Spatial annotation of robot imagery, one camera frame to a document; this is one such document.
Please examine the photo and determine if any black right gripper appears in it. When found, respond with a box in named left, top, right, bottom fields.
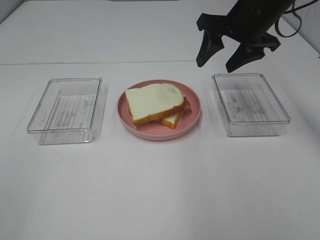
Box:
left=196, top=0, right=294, bottom=73

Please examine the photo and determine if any bread slice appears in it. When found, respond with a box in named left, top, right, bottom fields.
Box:
left=125, top=83, right=186, bottom=126
left=154, top=112, right=180, bottom=130

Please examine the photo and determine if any clear right plastic tray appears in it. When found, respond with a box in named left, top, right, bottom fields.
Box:
left=212, top=73, right=291, bottom=137

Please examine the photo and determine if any clear plastic tray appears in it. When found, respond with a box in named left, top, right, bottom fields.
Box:
left=212, top=73, right=291, bottom=137
left=26, top=77, right=104, bottom=145

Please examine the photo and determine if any pink round plate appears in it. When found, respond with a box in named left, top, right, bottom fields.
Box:
left=117, top=79, right=202, bottom=141

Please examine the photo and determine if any clear left plastic tray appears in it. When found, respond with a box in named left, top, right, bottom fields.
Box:
left=26, top=77, right=104, bottom=145

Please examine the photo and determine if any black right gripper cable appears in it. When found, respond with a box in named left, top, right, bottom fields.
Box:
left=274, top=0, right=320, bottom=38

